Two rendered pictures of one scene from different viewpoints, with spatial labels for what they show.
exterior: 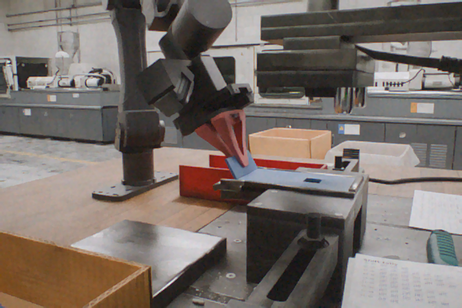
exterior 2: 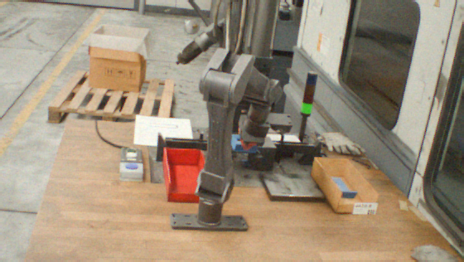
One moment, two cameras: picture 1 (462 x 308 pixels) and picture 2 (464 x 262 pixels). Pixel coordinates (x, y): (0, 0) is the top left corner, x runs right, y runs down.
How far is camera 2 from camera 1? 199 cm
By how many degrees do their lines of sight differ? 120
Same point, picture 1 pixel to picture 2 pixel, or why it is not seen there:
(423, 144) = not seen: outside the picture
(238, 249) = (253, 176)
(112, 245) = (292, 188)
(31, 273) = (326, 185)
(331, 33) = not seen: hidden behind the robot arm
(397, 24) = not seen: hidden behind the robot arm
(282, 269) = (297, 144)
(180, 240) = (273, 178)
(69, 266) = (322, 172)
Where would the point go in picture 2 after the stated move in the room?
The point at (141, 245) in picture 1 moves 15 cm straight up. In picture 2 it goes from (285, 184) to (293, 138)
